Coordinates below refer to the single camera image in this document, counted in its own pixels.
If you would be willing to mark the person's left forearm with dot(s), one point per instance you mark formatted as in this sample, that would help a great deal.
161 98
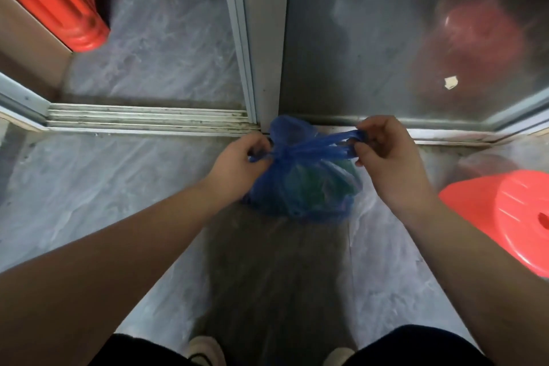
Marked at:
107 267

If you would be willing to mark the blue plastic bag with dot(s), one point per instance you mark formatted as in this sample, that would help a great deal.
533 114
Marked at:
306 183

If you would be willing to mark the grey metal door frame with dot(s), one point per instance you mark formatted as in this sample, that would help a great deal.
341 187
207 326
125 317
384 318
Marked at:
21 99

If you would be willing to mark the red round-top plastic stool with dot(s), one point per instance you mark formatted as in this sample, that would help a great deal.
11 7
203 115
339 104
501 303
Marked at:
510 215

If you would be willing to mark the sliding glass door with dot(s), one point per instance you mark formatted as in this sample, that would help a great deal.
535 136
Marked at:
386 35

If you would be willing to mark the person's left beige shoe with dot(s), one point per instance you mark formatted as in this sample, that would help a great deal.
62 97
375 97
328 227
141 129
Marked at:
208 353

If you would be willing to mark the brown wooden panel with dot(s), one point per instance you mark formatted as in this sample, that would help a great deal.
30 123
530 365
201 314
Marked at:
30 48

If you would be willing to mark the person's beige shoe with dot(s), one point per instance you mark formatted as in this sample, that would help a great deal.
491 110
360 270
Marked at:
339 357
208 353

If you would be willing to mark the person's right forearm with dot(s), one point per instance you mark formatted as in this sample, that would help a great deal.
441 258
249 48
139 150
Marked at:
476 275

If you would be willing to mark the person's left fingers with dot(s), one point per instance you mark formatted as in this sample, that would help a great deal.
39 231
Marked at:
259 146

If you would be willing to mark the person's right beige shoe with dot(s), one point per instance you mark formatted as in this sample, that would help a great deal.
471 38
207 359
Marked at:
339 357

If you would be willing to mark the person's black shorts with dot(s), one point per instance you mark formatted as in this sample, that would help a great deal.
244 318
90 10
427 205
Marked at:
411 348

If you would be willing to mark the person's right fingers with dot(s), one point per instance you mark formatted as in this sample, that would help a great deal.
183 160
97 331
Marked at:
369 151

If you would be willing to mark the metal door floor track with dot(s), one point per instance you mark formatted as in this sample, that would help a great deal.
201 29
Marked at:
146 119

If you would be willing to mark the person's right hand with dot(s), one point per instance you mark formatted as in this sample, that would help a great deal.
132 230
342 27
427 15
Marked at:
396 164

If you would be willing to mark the person's left hand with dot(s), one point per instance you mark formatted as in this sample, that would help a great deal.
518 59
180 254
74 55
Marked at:
233 170

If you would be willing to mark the white paper scrap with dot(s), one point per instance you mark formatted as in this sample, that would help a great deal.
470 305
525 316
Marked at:
451 82

